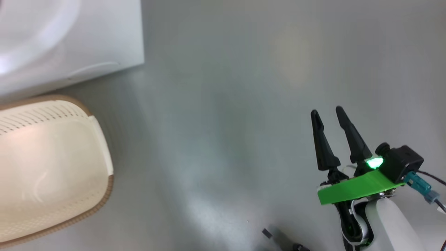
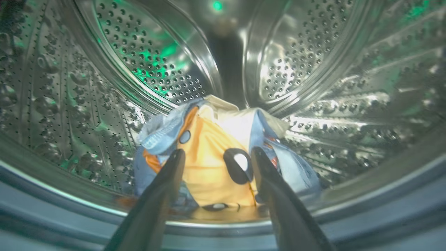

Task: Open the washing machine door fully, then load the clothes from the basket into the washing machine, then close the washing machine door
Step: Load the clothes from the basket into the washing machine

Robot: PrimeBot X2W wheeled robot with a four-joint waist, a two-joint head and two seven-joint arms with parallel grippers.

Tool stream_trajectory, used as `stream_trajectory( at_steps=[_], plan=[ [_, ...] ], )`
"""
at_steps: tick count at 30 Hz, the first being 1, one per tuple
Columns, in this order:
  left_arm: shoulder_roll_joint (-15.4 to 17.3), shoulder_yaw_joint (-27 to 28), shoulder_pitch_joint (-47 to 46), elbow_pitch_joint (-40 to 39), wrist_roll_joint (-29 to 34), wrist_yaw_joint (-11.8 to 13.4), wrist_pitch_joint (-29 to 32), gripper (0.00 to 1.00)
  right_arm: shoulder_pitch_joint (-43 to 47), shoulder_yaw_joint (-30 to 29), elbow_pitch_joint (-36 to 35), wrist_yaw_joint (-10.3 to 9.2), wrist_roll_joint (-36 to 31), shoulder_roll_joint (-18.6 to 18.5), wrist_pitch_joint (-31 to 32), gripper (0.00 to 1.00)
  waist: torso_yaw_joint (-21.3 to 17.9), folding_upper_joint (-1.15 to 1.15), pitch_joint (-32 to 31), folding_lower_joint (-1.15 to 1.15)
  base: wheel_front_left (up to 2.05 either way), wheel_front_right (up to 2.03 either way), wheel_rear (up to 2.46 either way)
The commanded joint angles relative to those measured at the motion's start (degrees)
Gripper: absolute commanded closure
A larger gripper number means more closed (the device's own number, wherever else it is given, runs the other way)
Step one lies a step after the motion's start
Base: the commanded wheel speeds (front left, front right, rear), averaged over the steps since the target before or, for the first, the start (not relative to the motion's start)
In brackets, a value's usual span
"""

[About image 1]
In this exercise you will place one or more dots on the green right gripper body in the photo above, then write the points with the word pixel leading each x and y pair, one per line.
pixel 355 188

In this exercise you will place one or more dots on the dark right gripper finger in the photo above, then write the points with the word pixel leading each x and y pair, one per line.
pixel 325 150
pixel 355 143

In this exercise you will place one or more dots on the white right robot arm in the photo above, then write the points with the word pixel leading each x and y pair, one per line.
pixel 393 226

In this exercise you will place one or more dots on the white front-load washing machine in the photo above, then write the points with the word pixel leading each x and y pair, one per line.
pixel 87 38

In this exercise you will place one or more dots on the cream perforated laundry basket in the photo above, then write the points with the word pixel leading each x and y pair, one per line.
pixel 52 167

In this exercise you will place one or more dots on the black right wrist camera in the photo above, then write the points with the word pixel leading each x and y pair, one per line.
pixel 404 162

